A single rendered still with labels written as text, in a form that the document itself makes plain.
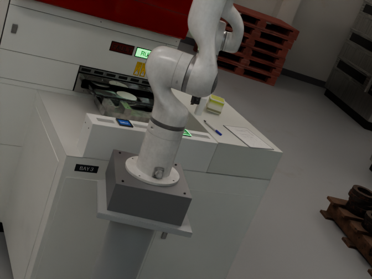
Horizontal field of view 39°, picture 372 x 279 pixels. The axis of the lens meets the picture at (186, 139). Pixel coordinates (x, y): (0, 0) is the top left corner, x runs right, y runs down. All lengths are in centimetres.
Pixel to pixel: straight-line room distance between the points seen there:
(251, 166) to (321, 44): 786
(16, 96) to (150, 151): 98
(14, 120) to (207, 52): 121
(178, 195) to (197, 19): 56
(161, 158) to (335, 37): 860
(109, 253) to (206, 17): 87
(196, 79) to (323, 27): 847
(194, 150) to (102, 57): 69
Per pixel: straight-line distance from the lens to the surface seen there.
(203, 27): 165
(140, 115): 242
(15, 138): 262
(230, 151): 224
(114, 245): 188
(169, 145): 171
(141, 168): 175
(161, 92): 166
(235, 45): 205
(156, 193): 169
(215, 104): 253
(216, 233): 247
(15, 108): 255
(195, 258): 251
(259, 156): 234
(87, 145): 198
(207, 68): 162
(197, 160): 219
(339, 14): 1009
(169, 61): 164
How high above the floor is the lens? 167
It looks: 20 degrees down
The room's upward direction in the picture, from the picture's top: 21 degrees clockwise
